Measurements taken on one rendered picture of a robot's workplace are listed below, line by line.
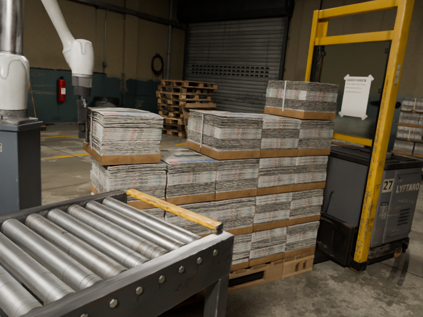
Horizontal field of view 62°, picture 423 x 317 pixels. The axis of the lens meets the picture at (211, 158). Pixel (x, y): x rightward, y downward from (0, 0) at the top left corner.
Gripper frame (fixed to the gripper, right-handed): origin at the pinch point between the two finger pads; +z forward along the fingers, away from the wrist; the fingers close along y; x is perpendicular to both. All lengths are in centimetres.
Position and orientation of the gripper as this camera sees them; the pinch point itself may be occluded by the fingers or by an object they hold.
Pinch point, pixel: (82, 131)
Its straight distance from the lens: 177.5
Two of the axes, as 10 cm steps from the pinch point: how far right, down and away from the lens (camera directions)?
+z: -0.8, 9.8, 2.0
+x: -8.6, 0.4, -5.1
